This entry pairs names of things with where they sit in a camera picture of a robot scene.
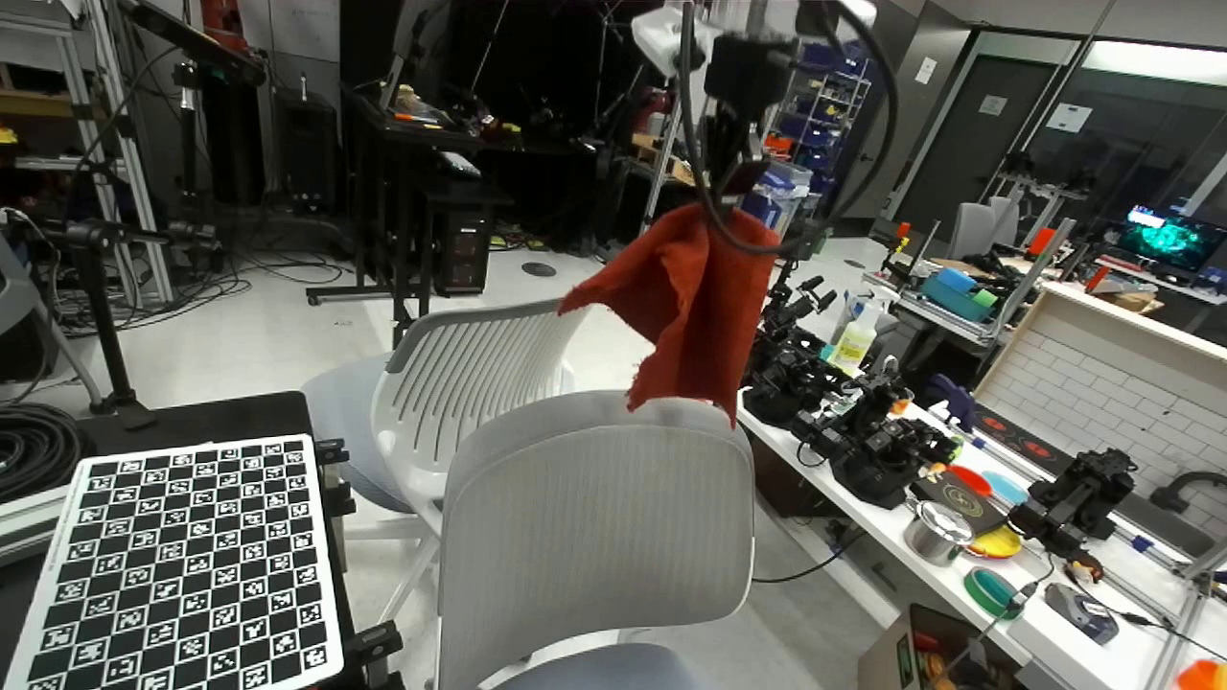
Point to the red cloth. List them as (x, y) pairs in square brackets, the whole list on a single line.
[(692, 296)]

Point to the metal bowl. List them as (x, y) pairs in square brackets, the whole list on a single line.
[(936, 531)]

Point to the white brick backdrop box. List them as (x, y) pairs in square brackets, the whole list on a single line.
[(1087, 372)]

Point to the checkerboard calibration board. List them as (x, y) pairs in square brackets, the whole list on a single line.
[(187, 567)]

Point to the black camera stand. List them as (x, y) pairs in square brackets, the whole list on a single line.
[(87, 252)]

